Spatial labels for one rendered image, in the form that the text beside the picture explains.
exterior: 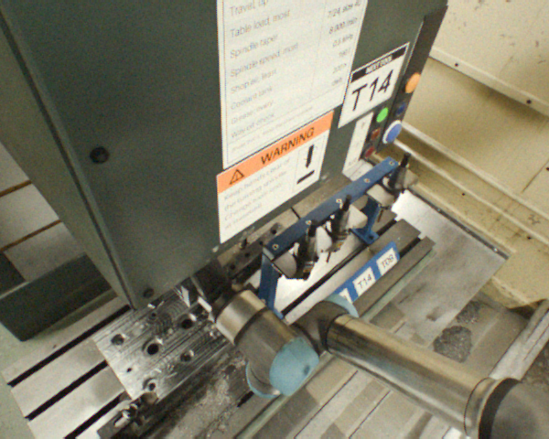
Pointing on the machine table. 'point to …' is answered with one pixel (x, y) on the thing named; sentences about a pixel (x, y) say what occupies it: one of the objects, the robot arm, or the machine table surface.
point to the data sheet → (281, 66)
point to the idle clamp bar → (250, 254)
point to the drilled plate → (173, 385)
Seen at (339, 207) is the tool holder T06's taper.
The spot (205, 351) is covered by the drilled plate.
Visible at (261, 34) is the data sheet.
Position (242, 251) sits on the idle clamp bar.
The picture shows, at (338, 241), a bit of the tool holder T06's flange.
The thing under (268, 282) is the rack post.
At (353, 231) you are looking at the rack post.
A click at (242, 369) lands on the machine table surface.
